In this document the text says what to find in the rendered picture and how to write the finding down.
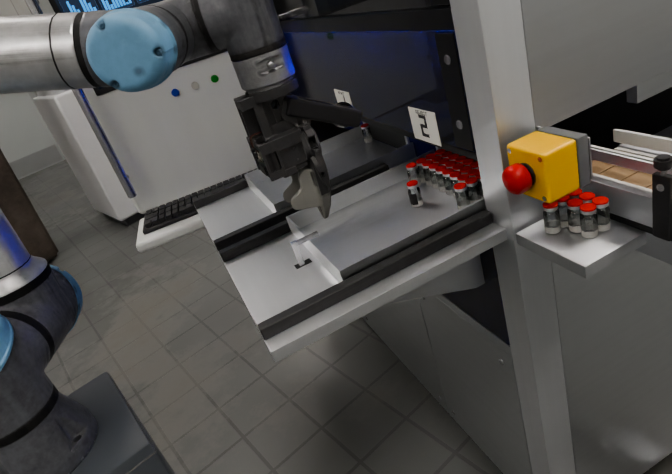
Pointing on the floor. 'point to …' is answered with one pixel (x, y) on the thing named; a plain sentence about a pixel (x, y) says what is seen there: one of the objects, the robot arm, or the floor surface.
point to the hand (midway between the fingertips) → (327, 207)
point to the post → (540, 288)
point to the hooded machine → (85, 155)
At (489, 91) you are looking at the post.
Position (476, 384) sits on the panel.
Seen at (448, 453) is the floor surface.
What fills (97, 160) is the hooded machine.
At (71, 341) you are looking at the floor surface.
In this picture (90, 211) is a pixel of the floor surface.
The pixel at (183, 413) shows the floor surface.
